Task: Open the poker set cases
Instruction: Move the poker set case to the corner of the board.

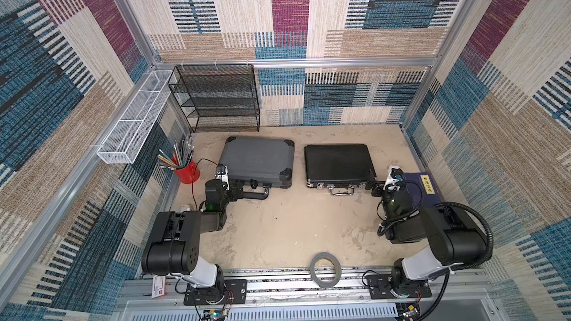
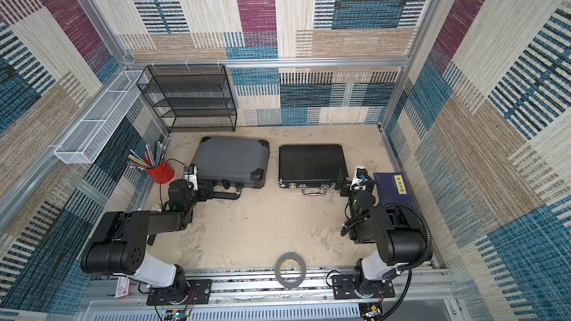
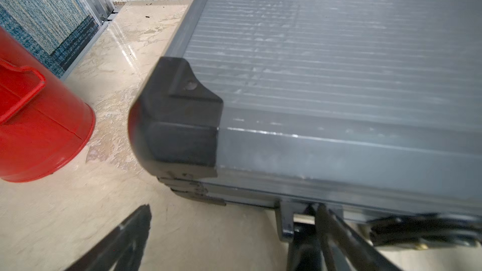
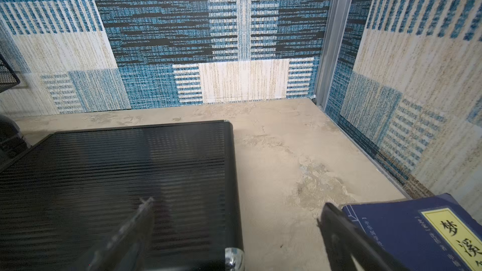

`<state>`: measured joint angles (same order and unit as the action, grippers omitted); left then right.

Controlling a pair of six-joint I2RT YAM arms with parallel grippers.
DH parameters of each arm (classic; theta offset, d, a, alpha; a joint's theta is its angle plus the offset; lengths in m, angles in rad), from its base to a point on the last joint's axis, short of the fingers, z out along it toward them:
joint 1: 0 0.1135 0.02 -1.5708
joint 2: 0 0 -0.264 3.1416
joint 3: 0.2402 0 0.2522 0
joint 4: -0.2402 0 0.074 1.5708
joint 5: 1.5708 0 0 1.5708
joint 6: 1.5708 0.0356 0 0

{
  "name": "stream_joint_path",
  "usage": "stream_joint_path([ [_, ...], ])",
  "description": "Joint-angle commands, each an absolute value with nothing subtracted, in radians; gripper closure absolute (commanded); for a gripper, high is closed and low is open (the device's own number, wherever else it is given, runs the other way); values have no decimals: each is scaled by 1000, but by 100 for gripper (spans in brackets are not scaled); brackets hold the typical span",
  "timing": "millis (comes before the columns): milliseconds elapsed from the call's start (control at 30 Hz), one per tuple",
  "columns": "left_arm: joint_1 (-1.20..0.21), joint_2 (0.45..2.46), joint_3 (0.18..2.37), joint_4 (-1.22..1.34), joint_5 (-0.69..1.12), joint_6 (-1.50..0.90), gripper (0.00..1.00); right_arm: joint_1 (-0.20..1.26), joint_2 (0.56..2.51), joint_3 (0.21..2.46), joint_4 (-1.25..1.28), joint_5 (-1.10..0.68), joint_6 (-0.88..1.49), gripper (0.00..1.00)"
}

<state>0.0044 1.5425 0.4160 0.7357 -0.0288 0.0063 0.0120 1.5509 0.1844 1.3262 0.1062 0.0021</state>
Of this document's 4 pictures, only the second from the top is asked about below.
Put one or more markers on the black aluminium poker case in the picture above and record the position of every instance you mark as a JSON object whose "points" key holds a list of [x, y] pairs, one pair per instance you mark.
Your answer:
{"points": [[303, 166]]}

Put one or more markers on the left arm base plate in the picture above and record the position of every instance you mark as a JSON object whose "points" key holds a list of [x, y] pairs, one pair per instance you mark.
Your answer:
{"points": [[193, 292]]}

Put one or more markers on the grey plastic poker case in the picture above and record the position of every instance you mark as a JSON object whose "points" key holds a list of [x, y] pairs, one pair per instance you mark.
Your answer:
{"points": [[227, 165]]}

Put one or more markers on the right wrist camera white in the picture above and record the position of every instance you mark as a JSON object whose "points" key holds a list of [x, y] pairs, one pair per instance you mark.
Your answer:
{"points": [[360, 179]]}

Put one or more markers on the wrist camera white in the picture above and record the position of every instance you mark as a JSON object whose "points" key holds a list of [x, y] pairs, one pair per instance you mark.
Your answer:
{"points": [[190, 175], [360, 179]]}

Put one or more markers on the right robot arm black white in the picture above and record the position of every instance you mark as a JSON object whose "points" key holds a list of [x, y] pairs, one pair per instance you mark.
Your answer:
{"points": [[382, 212]]}

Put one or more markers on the grey tape roll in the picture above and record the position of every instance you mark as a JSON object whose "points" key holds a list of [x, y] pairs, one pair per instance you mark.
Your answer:
{"points": [[290, 270]]}

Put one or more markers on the red pencil cup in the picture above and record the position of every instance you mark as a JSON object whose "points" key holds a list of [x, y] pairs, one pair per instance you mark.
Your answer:
{"points": [[162, 174]]}

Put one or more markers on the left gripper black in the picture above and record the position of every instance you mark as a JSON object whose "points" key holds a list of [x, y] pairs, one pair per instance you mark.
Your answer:
{"points": [[208, 189]]}

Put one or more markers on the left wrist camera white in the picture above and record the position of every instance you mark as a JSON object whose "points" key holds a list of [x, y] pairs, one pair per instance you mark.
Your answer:
{"points": [[190, 175]]}

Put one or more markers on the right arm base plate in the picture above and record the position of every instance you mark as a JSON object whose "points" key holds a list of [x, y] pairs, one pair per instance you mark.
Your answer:
{"points": [[347, 287]]}

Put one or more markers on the white wire mesh basket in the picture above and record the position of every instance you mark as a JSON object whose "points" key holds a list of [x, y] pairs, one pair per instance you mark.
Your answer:
{"points": [[90, 135]]}

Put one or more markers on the black wire mesh shelf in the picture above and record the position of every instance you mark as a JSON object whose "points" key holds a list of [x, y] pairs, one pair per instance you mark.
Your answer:
{"points": [[190, 98]]}

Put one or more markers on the red white label card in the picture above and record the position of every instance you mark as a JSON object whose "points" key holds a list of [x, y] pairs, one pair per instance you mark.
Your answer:
{"points": [[123, 287]]}

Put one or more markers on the purple book yellow label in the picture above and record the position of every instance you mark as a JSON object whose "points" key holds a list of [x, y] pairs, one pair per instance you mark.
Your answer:
{"points": [[393, 188]]}

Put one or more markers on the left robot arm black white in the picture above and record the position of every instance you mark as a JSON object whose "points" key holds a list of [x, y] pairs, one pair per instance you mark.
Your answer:
{"points": [[118, 247]]}

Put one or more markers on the bundle of coloured pencils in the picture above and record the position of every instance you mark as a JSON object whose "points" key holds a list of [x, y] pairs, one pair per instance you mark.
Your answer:
{"points": [[152, 156]]}

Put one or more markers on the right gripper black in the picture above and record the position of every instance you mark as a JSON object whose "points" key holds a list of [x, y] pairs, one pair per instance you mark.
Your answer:
{"points": [[346, 186]]}

